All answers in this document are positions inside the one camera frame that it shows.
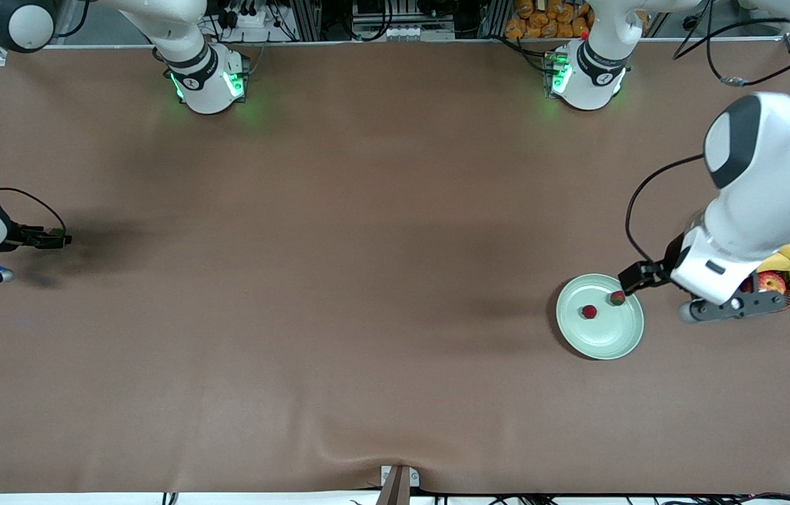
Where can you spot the orange toy bread pile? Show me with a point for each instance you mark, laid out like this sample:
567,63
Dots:
542,17

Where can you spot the white power strip with plugs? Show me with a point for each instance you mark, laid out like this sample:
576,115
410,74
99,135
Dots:
247,19

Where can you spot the red yellow apple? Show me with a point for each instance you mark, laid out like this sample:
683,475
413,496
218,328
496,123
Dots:
772,282

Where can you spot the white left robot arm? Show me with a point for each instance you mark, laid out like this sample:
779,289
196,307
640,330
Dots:
766,161

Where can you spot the light green round plate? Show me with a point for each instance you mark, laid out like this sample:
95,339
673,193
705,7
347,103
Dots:
598,337

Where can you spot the aluminium frame post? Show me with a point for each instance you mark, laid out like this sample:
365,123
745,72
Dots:
305,21
496,17

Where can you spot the small white power strip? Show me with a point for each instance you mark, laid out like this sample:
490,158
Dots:
405,32

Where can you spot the brown table cloth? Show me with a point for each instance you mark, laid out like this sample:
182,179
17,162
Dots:
366,210

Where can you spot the grey metal table bracket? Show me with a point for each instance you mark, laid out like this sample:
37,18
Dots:
414,477

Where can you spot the brown wooden bar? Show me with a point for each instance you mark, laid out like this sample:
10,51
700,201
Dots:
394,491

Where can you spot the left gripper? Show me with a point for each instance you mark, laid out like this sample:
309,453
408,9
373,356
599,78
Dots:
662,268

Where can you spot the red toy strawberry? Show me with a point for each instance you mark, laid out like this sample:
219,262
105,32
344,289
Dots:
589,311
617,298

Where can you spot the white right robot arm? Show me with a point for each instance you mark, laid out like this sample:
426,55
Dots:
198,77

